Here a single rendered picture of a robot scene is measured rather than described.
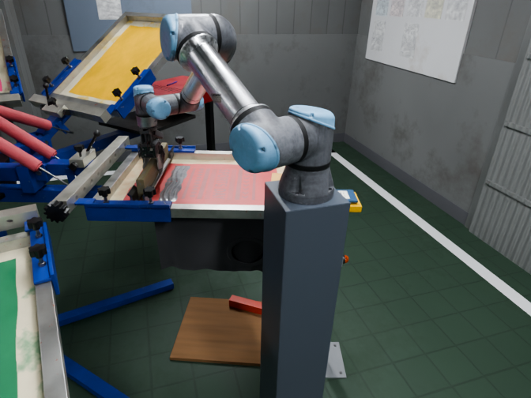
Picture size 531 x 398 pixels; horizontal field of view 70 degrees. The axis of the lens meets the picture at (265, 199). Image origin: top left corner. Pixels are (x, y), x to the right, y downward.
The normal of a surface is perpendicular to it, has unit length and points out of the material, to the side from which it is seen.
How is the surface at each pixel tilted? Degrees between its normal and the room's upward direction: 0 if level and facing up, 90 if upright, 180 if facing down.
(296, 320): 90
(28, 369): 0
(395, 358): 0
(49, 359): 0
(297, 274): 90
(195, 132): 90
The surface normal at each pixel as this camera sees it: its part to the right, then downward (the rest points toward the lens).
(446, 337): 0.02, -0.88
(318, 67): 0.30, 0.45
